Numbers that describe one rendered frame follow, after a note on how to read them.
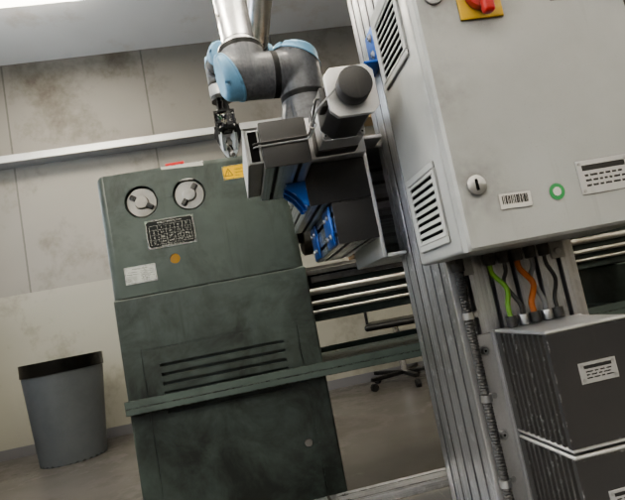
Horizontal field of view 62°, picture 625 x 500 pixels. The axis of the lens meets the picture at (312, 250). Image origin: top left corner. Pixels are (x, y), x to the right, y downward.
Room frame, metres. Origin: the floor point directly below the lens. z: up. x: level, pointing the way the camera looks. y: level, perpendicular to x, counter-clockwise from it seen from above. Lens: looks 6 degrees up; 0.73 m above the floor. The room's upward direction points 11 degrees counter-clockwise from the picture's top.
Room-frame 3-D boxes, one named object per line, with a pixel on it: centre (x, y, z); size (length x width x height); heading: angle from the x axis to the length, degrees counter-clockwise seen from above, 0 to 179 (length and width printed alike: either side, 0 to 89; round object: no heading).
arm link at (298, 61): (1.29, -0.04, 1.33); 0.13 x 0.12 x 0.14; 105
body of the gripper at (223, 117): (1.75, 0.21, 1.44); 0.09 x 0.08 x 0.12; 6
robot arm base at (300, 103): (1.29, -0.05, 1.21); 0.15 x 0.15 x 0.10
